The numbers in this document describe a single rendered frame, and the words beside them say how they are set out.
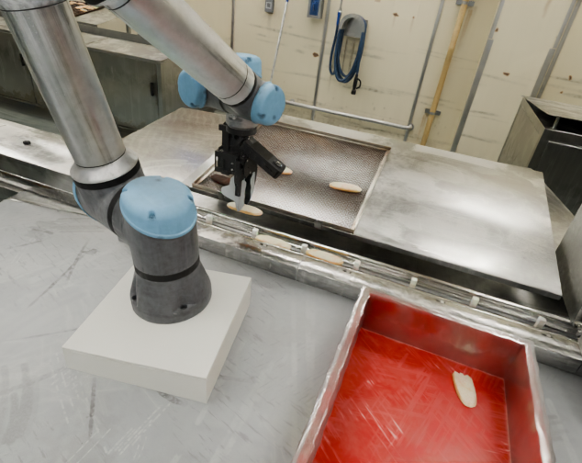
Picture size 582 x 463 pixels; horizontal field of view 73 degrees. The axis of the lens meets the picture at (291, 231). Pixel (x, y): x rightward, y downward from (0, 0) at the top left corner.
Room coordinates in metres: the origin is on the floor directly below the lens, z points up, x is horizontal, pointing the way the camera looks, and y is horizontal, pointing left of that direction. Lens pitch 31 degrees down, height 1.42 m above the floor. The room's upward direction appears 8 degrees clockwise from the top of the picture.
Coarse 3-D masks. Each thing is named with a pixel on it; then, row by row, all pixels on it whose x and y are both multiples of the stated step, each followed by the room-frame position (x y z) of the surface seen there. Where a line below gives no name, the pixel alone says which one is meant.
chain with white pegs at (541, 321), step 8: (208, 216) 0.93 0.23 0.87; (240, 232) 0.92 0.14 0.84; (256, 232) 0.89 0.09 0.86; (304, 248) 0.85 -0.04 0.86; (416, 280) 0.76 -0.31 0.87; (416, 288) 0.77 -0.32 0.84; (440, 296) 0.75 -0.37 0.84; (472, 304) 0.72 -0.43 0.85; (544, 320) 0.68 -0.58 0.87; (568, 336) 0.67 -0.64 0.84
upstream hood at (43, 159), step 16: (0, 128) 1.24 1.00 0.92; (16, 128) 1.26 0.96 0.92; (0, 144) 1.11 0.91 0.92; (16, 144) 1.12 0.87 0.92; (32, 144) 1.14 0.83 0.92; (48, 144) 1.15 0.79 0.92; (64, 144) 1.17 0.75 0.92; (0, 160) 1.05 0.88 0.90; (16, 160) 1.03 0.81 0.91; (32, 160) 1.03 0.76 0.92; (48, 160) 1.04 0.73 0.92; (64, 160) 1.06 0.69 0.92; (32, 176) 1.01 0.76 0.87; (48, 176) 1.00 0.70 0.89; (64, 176) 0.97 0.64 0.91
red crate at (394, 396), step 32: (352, 352) 0.56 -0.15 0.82; (384, 352) 0.57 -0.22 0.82; (416, 352) 0.58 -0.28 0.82; (352, 384) 0.48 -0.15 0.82; (384, 384) 0.49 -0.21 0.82; (416, 384) 0.50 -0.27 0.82; (448, 384) 0.51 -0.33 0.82; (480, 384) 0.52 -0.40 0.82; (352, 416) 0.42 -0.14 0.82; (384, 416) 0.43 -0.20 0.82; (416, 416) 0.43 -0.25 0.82; (448, 416) 0.44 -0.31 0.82; (480, 416) 0.45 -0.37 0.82; (320, 448) 0.36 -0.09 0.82; (352, 448) 0.36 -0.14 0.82; (384, 448) 0.37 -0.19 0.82; (416, 448) 0.38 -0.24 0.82; (448, 448) 0.38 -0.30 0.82; (480, 448) 0.39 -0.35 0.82
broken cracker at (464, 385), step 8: (456, 376) 0.53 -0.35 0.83; (464, 376) 0.53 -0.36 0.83; (456, 384) 0.51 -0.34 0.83; (464, 384) 0.51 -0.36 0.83; (472, 384) 0.51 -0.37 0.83; (456, 392) 0.49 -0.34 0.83; (464, 392) 0.49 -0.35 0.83; (472, 392) 0.49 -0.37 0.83; (464, 400) 0.48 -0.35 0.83; (472, 400) 0.48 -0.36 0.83
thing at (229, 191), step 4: (232, 176) 0.89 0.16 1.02; (232, 180) 0.89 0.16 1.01; (244, 180) 0.88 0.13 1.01; (232, 184) 0.88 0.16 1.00; (244, 184) 0.88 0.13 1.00; (224, 188) 0.89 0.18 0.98; (228, 188) 0.89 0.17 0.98; (232, 188) 0.88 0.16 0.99; (244, 188) 0.89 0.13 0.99; (224, 192) 0.89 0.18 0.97; (228, 192) 0.89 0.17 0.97; (232, 192) 0.88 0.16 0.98; (228, 196) 0.88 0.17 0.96; (232, 196) 0.88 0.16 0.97; (236, 196) 0.87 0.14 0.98; (236, 200) 0.87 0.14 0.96; (240, 200) 0.87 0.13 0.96; (236, 204) 0.87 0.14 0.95; (240, 204) 0.87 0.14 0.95; (236, 208) 0.88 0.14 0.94; (240, 208) 0.88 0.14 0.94
